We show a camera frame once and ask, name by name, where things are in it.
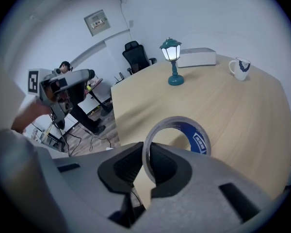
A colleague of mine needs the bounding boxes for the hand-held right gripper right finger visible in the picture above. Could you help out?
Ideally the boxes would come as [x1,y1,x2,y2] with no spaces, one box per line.
[145,142,286,233]

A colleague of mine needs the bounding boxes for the blue tape roll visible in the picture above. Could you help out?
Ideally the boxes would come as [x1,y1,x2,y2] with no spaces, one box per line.
[141,116,212,187]

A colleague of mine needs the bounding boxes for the black office chair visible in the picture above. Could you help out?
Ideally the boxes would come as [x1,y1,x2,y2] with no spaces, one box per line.
[122,40,158,76]

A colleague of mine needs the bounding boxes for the person's grey shirt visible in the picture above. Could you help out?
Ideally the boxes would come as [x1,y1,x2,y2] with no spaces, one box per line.
[0,67,71,233]

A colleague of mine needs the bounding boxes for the grey wall electrical panel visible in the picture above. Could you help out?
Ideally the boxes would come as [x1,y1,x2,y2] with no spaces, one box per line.
[83,9,112,37]

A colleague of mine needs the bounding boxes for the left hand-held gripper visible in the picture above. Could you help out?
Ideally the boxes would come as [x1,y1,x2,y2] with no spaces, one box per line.
[28,67,96,120]

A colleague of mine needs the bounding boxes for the black router with antennas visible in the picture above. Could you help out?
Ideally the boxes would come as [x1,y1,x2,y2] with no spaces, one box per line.
[113,72,125,85]

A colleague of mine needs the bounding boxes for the teal lantern lamp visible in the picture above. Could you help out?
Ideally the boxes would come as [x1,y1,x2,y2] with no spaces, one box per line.
[159,36,185,87]

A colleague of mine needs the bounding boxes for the grey wall conduit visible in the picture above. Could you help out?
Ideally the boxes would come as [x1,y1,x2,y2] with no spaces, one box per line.
[69,29,132,66]

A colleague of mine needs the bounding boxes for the person's left forearm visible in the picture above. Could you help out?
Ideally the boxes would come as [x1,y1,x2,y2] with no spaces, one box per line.
[10,98,52,133]

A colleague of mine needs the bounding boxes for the white mug with dark print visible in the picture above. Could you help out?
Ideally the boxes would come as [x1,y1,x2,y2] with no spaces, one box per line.
[228,56,252,82]

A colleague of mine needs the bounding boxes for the white flat box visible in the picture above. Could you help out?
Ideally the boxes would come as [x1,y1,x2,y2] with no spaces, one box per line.
[177,47,217,68]

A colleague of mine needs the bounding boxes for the round black pedestal table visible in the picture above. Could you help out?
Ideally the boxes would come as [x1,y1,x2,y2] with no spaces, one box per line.
[87,77,113,117]

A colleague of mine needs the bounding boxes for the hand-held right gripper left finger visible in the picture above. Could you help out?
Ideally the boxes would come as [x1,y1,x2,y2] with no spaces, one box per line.
[51,142,146,233]

